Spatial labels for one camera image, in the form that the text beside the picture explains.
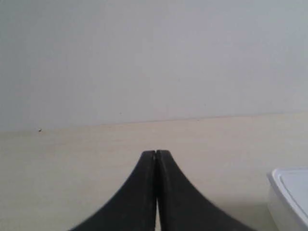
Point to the white lidded plastic container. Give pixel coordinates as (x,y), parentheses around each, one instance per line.
(288,198)

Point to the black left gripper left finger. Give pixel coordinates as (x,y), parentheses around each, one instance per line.
(133,206)

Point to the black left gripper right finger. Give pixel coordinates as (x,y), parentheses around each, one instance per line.
(182,207)

